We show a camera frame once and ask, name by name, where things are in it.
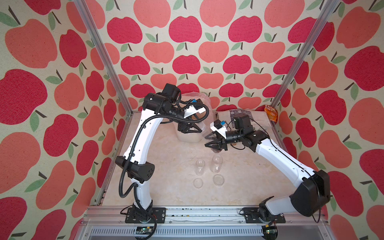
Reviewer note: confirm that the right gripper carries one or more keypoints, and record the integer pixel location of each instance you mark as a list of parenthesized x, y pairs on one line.
[(218, 144)]

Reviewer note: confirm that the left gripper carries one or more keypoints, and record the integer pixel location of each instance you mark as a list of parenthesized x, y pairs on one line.
[(186, 126)]

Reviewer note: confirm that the clear tea jar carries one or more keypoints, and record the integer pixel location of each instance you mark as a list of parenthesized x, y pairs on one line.
[(210, 136), (216, 163), (200, 167)]

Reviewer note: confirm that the clear jar lid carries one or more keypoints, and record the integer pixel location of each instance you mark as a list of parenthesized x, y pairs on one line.
[(218, 180), (198, 183)]

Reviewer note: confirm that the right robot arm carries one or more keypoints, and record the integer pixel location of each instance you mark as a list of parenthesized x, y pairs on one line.
[(313, 187)]

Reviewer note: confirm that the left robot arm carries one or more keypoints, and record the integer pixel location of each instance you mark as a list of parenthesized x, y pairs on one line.
[(136, 170)]

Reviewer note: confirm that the white trash bin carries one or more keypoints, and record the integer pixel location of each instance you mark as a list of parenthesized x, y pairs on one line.
[(189, 138)]

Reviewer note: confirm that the clear plastic bin liner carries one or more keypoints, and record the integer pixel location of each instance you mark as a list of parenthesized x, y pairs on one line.
[(197, 118)]

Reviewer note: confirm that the folded printed tote bag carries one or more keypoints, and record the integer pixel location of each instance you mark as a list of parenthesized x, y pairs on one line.
[(259, 120)]

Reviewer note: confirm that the orange snack packet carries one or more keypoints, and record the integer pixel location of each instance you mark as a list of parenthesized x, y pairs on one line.
[(272, 113)]

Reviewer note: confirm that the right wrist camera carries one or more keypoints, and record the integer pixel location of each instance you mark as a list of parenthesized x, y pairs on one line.
[(219, 127)]

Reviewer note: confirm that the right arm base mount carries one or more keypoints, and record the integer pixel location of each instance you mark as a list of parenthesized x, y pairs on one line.
[(254, 215)]

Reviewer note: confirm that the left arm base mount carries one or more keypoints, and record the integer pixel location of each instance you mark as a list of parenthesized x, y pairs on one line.
[(137, 216)]

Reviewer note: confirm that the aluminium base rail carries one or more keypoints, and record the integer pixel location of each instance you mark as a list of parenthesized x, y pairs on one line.
[(198, 223)]

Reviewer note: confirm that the left aluminium frame post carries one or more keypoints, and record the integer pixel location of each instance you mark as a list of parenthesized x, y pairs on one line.
[(86, 16)]

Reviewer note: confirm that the aluminium frame post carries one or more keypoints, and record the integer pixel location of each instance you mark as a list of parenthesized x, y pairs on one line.
[(319, 24), (86, 16)]

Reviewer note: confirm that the right aluminium frame post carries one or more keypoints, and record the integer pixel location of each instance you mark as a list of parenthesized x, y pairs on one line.
[(319, 24)]

